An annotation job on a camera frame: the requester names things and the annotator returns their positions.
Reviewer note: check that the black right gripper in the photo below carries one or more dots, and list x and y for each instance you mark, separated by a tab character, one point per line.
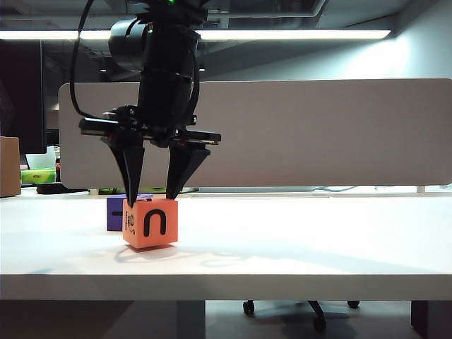
155	127

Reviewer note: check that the orange monkey letter block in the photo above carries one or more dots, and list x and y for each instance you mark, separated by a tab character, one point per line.
166	212

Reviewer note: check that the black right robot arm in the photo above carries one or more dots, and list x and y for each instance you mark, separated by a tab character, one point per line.
169	53

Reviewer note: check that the purple letter block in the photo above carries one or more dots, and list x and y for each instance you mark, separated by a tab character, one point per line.
113	224

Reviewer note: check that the dark cola bottle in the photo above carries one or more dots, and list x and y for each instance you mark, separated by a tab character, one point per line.
58	171

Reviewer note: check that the black flat object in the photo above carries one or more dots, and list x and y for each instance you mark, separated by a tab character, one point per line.
53	189

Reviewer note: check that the white tissue sheet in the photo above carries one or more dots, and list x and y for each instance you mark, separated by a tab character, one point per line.
42	160

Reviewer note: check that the green tissue box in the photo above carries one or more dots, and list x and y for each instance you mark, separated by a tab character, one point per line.
37	176

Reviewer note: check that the grey fabric desk divider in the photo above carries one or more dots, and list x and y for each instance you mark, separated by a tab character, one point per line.
282	134

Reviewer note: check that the brown cardboard box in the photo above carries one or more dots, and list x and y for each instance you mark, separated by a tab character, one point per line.
8	166

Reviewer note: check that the dark monitor screen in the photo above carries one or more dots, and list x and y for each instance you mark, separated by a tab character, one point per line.
21	99

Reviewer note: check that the grey table leg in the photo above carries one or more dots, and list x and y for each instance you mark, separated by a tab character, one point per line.
190	319

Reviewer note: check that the black office chair base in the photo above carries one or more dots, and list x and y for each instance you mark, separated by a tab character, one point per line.
316	310

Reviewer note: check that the dark table leg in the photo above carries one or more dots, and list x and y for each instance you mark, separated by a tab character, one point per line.
429	318

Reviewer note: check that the white divider bracket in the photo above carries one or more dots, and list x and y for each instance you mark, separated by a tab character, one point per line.
93	192
420	189

